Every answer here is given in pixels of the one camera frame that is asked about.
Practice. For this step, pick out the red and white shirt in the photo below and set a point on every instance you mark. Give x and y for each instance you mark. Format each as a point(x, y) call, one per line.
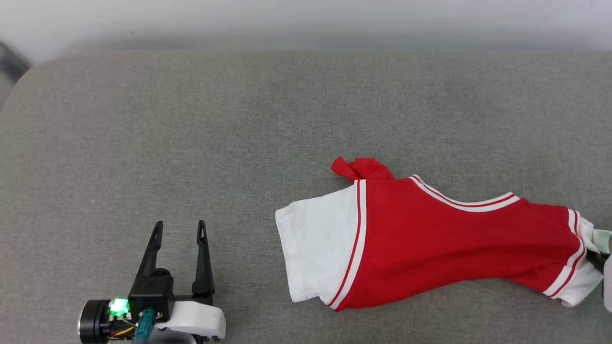
point(430, 239)

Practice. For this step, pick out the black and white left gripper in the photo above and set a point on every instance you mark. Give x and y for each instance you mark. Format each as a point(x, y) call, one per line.
point(198, 317)

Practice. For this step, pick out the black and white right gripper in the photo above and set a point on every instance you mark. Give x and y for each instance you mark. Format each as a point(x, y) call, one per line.
point(608, 291)

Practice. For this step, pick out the grey fabric sofa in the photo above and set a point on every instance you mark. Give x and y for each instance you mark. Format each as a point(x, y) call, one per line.
point(287, 119)

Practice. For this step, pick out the dark wrist camera teal connector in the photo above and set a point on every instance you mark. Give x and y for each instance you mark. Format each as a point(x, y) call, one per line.
point(145, 327)

